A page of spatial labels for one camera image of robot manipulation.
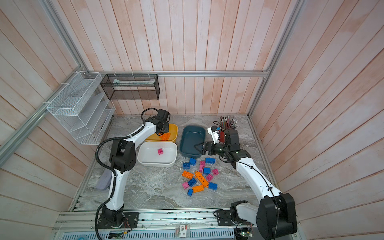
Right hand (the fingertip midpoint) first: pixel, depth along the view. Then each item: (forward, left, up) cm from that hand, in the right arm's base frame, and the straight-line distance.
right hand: (199, 146), depth 79 cm
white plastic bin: (+6, +27, -19) cm, 34 cm away
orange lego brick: (+18, +23, -17) cm, 34 cm away
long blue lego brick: (+1, -7, -18) cm, 20 cm away
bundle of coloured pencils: (+23, -20, -7) cm, 31 cm away
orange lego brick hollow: (-9, +7, -19) cm, 22 cm away
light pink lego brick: (-15, +8, -18) cm, 25 cm away
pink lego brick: (+7, +26, -18) cm, 32 cm away
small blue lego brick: (-19, +5, -18) cm, 27 cm away
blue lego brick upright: (0, +4, -18) cm, 18 cm away
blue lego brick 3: (-15, -8, -19) cm, 25 cm away
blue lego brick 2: (-13, +4, -19) cm, 24 cm away
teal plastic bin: (+20, +6, -19) cm, 29 cm away
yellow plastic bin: (+24, +18, -17) cm, 35 cm away
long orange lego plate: (-9, 0, -19) cm, 21 cm away
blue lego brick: (-3, +7, -18) cm, 20 cm away
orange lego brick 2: (-17, 0, -18) cm, 25 cm away
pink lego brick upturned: (-1, -3, -19) cm, 19 cm away
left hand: (+21, +25, -12) cm, 35 cm away
